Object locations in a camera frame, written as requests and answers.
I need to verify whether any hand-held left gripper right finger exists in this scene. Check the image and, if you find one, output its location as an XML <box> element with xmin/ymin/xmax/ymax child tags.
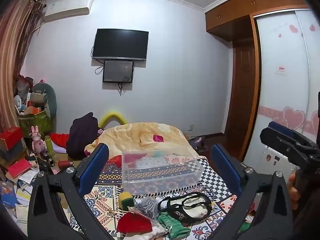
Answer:
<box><xmin>210</xmin><ymin>144</ymin><xmax>297</xmax><ymax>240</ymax></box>

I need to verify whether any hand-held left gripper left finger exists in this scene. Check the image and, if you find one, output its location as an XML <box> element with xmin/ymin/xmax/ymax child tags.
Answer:
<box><xmin>27</xmin><ymin>143</ymin><xmax>118</xmax><ymax>240</ymax></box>

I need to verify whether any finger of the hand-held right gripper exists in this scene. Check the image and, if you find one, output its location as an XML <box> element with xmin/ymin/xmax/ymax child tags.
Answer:
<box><xmin>259</xmin><ymin>127</ymin><xmax>316</xmax><ymax>167</ymax></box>
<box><xmin>268</xmin><ymin>121</ymin><xmax>320</xmax><ymax>147</ymax></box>

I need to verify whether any person's right hand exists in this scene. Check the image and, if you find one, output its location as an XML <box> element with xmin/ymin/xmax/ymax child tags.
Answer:
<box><xmin>286</xmin><ymin>171</ymin><xmax>300</xmax><ymax>212</ymax></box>

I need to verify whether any black white checkered cloth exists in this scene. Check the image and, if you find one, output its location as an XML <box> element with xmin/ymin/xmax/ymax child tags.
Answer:
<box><xmin>197</xmin><ymin>159</ymin><xmax>238</xmax><ymax>203</ymax></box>

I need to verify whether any wooden wardrobe with white doors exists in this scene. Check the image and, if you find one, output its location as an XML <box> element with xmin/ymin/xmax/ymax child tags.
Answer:
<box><xmin>205</xmin><ymin>0</ymin><xmax>320</xmax><ymax>170</ymax></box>

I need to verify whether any black backpack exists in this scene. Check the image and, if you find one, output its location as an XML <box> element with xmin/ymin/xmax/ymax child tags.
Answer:
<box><xmin>66</xmin><ymin>112</ymin><xmax>100</xmax><ymax>159</ymax></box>

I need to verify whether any red cloth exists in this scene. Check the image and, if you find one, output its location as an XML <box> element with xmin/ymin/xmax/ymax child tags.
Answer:
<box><xmin>50</xmin><ymin>133</ymin><xmax>72</xmax><ymax>149</ymax></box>

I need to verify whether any yellow green sponge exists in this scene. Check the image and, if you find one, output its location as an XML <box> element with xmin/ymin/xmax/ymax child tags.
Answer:
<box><xmin>118</xmin><ymin>191</ymin><xmax>135</xmax><ymax>210</ymax></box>

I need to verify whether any black tube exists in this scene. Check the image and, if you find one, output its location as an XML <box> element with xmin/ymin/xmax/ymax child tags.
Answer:
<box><xmin>40</xmin><ymin>151</ymin><xmax>55</xmax><ymax>167</ymax></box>

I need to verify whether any yellow foam tube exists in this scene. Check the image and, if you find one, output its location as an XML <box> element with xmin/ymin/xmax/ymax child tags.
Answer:
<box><xmin>99</xmin><ymin>111</ymin><xmax>127</xmax><ymax>129</ymax></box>

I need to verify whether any green cylinder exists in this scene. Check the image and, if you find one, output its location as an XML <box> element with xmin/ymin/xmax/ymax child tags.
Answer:
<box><xmin>44</xmin><ymin>135</ymin><xmax>53</xmax><ymax>155</ymax></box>

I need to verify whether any yellow fleece blanket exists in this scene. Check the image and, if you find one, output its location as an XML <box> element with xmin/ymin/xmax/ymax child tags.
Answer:
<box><xmin>84</xmin><ymin>122</ymin><xmax>198</xmax><ymax>165</ymax></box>

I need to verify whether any brown wooden door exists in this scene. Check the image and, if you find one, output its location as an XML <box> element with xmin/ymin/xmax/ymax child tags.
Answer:
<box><xmin>224</xmin><ymin>37</ymin><xmax>258</xmax><ymax>140</ymax></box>

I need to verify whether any clear plastic storage box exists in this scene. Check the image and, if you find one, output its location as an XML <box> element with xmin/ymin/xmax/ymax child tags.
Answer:
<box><xmin>122</xmin><ymin>147</ymin><xmax>203</xmax><ymax>195</ymax></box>

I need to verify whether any pink rabbit toy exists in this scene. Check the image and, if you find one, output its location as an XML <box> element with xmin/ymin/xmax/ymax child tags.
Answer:
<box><xmin>30</xmin><ymin>125</ymin><xmax>47</xmax><ymax>153</ymax></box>

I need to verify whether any grey knitted cloth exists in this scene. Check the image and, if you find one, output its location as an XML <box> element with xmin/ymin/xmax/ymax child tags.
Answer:
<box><xmin>136</xmin><ymin>196</ymin><xmax>160</xmax><ymax>218</ymax></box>

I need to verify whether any red santa hat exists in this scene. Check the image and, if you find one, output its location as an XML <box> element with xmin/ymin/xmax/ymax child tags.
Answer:
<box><xmin>116</xmin><ymin>210</ymin><xmax>167</xmax><ymax>236</ymax></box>

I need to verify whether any green storage box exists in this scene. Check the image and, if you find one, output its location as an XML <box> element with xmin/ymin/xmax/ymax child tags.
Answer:
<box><xmin>19</xmin><ymin>110</ymin><xmax>54</xmax><ymax>138</ymax></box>

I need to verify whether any red book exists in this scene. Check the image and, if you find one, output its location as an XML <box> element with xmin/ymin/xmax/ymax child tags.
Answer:
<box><xmin>7</xmin><ymin>158</ymin><xmax>32</xmax><ymax>178</ymax></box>

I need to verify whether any pile of papers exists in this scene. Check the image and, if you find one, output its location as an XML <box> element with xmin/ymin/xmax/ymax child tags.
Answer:
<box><xmin>0</xmin><ymin>170</ymin><xmax>42</xmax><ymax>230</ymax></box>

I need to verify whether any green knitted cloth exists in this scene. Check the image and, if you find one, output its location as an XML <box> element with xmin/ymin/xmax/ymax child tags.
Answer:
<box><xmin>156</xmin><ymin>211</ymin><xmax>192</xmax><ymax>239</ymax></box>

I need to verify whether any grey green plush toy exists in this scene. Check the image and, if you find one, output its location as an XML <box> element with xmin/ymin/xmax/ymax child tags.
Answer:
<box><xmin>32</xmin><ymin>82</ymin><xmax>57</xmax><ymax>119</ymax></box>

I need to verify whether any red box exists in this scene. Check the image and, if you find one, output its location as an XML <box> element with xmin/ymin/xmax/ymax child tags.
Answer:
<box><xmin>0</xmin><ymin>126</ymin><xmax>23</xmax><ymax>150</ymax></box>

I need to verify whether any blue book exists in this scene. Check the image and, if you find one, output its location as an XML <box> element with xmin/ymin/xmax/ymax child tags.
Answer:
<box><xmin>0</xmin><ymin>180</ymin><xmax>18</xmax><ymax>209</ymax></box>

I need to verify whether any small white fan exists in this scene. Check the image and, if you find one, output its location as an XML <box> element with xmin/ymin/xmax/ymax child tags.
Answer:
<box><xmin>14</xmin><ymin>95</ymin><xmax>25</xmax><ymax>110</ymax></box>

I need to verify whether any brown striped curtain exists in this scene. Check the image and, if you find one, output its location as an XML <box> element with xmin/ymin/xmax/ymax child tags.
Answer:
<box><xmin>0</xmin><ymin>0</ymin><xmax>47</xmax><ymax>140</ymax></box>

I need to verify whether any white air conditioner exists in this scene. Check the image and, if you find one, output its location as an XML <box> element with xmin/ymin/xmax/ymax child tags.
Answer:
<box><xmin>44</xmin><ymin>0</ymin><xmax>94</xmax><ymax>23</ymax></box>

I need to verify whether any black monitor cable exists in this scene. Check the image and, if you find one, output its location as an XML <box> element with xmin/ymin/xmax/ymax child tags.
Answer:
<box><xmin>117</xmin><ymin>81</ymin><xmax>128</xmax><ymax>96</ymax></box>

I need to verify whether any small black wall monitor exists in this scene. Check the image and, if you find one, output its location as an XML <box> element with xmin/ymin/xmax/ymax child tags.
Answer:
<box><xmin>103</xmin><ymin>60</ymin><xmax>134</xmax><ymax>83</ymax></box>

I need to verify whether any black wall television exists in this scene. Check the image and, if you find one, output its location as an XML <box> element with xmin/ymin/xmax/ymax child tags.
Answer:
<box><xmin>92</xmin><ymin>28</ymin><xmax>149</xmax><ymax>61</ymax></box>

